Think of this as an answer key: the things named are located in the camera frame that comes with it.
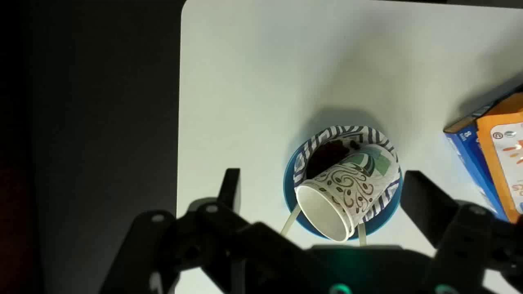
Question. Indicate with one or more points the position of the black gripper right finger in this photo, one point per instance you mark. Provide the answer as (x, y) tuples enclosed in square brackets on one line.
[(467, 250)]

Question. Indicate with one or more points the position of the orange dried mango packet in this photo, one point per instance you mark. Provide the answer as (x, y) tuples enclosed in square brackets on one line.
[(490, 157)]

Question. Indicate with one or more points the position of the orange dried mango bag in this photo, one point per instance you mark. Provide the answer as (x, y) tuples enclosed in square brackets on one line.
[(472, 157)]

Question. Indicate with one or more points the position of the brown swirl paper cup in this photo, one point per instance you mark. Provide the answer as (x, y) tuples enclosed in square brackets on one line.
[(348, 190)]

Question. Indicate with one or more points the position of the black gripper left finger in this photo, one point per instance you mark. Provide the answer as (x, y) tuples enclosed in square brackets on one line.
[(179, 255)]

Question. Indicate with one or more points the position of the pale wooden stick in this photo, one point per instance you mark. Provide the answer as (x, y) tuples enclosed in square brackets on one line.
[(361, 235), (289, 221)]

